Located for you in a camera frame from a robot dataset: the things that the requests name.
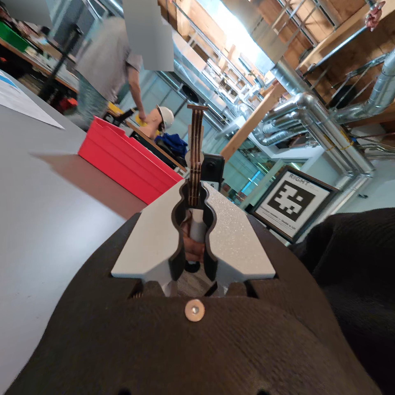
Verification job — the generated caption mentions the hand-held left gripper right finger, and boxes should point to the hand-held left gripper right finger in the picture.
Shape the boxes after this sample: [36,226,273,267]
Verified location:
[201,181,276,297]

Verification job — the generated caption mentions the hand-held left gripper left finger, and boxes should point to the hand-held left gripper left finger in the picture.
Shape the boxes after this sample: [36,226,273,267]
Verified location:
[110,178,189,297]

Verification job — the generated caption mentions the assembled layered wooden part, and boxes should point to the assembled layered wooden part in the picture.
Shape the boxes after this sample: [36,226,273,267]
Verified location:
[187,104,208,213]

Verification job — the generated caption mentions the grey desk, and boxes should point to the grey desk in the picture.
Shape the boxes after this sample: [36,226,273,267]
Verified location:
[0,69,149,395]

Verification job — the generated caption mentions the person's right hand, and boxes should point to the person's right hand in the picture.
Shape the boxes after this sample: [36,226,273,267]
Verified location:
[183,222,205,262]

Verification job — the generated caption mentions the blue cloth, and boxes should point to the blue cloth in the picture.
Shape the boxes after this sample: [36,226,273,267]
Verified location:
[154,133,189,161]

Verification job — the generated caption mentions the white hard hat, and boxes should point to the white hard hat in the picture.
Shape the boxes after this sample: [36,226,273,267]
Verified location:
[156,105,175,130]

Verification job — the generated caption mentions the mannequin head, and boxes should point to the mannequin head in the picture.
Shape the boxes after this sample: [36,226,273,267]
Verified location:
[145,106,165,139]

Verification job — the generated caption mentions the wooden beam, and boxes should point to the wooden beam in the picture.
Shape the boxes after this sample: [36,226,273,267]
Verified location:
[220,81,289,162]

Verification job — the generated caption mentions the red plastic bin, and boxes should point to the red plastic bin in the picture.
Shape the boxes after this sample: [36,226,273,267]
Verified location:
[78,116,185,205]

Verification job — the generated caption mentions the black framed marker sign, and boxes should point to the black framed marker sign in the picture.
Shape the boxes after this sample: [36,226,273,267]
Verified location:
[248,165,340,244]

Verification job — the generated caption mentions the silver ventilation ducts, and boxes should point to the silver ventilation ducts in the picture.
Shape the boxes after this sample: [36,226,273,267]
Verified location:
[253,49,395,198]

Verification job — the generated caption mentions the black stand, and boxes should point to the black stand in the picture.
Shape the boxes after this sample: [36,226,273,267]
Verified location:
[40,25,81,100]

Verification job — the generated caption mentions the white printed paper sheet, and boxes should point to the white printed paper sheet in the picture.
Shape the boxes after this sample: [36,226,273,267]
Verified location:
[0,72,65,129]

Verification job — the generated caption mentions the green plastic bin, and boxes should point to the green plastic bin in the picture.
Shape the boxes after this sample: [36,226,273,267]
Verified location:
[0,21,30,53]

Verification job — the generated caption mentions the red pipe valve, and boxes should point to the red pipe valve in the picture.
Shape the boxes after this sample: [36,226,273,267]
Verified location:
[366,1,386,31]

